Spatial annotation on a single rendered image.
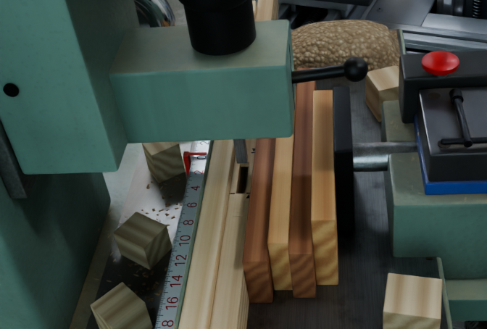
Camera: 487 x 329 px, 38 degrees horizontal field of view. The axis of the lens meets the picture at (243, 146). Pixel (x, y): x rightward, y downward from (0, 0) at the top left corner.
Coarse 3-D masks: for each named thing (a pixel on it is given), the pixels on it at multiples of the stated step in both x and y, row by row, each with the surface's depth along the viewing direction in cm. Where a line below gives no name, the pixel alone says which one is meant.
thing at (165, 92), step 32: (128, 32) 58; (160, 32) 57; (256, 32) 55; (288, 32) 55; (128, 64) 54; (160, 64) 53; (192, 64) 52; (224, 64) 52; (256, 64) 52; (288, 64) 53; (128, 96) 54; (160, 96) 54; (192, 96) 54; (224, 96) 53; (256, 96) 53; (288, 96) 53; (128, 128) 56; (160, 128) 56; (192, 128) 56; (224, 128) 55; (256, 128) 55; (288, 128) 55
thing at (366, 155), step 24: (336, 96) 60; (336, 120) 57; (336, 144) 55; (360, 144) 60; (384, 144) 59; (408, 144) 59; (336, 168) 55; (360, 168) 59; (384, 168) 59; (336, 192) 57; (336, 216) 59
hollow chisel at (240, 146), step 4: (236, 140) 60; (240, 140) 60; (244, 140) 60; (236, 144) 60; (240, 144) 60; (244, 144) 60; (236, 148) 60; (240, 148) 60; (244, 148) 60; (236, 152) 61; (240, 152) 61; (244, 152) 61; (236, 156) 61; (240, 156) 61; (244, 156) 61; (236, 160) 61; (240, 160) 61; (244, 160) 61
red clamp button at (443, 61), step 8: (424, 56) 58; (432, 56) 58; (440, 56) 57; (448, 56) 57; (456, 56) 58; (424, 64) 57; (432, 64) 57; (440, 64) 57; (448, 64) 57; (456, 64) 57; (432, 72) 57; (440, 72) 57; (448, 72) 57
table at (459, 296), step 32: (352, 96) 76; (352, 128) 71; (384, 192) 64; (384, 224) 61; (352, 256) 58; (384, 256) 58; (320, 288) 56; (352, 288) 56; (384, 288) 55; (448, 288) 58; (480, 288) 58; (256, 320) 54; (288, 320) 54; (320, 320) 54; (352, 320) 53; (448, 320) 52; (480, 320) 59
